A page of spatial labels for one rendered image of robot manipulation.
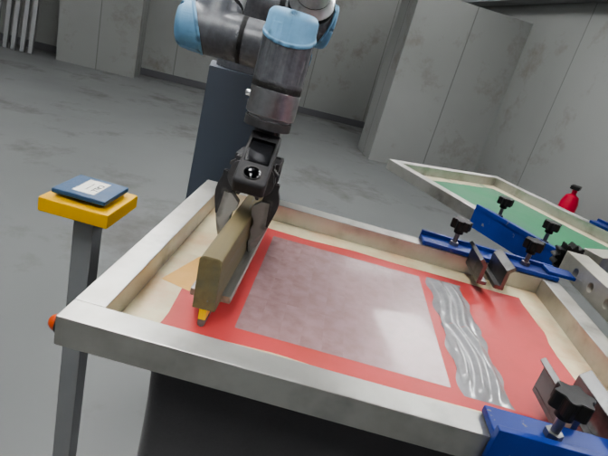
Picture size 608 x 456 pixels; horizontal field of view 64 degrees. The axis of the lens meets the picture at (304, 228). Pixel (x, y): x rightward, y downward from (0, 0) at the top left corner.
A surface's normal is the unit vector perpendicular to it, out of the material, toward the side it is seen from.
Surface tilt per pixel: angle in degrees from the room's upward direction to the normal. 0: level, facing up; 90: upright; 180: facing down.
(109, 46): 90
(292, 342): 0
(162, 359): 90
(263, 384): 90
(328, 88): 90
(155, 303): 0
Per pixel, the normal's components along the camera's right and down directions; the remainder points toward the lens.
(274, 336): 0.26, -0.90
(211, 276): -0.11, 0.34
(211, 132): 0.14, 0.40
